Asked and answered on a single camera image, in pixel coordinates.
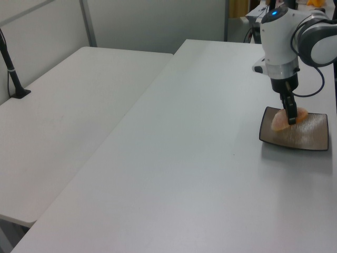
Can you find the yellow plush toy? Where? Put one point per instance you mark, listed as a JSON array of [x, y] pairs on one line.
[[316, 2]]

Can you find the black monitor stand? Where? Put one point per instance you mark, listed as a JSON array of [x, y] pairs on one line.
[[289, 3]]

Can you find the black camera stand pole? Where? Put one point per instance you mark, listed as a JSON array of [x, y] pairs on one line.
[[10, 67]]

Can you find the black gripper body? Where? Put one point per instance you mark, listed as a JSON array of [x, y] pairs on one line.
[[285, 83]]

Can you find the grey partition frame post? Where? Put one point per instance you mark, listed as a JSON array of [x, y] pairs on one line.
[[226, 19]]

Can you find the orange sugared bread roll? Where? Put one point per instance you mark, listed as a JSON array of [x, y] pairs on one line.
[[281, 121]]

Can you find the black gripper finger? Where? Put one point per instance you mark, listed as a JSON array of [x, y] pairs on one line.
[[282, 101], [291, 112]]

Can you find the square brown ceramic plate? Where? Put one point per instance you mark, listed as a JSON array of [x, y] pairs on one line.
[[302, 134]]

